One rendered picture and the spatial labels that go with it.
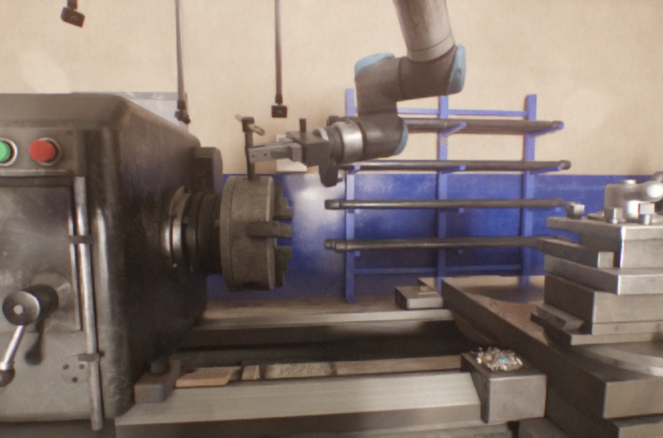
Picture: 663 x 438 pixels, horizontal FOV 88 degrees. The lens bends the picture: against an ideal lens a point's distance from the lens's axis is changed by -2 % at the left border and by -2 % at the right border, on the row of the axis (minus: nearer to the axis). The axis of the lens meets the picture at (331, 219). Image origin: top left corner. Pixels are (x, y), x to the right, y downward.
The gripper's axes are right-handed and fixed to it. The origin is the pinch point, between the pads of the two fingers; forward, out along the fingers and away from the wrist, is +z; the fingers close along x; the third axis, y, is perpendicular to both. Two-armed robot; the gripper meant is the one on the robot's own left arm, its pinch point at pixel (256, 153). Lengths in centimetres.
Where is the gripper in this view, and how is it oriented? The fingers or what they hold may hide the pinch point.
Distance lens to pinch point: 74.3
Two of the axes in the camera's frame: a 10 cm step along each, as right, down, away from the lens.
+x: 4.0, 3.8, -8.3
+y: -0.2, -9.1, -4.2
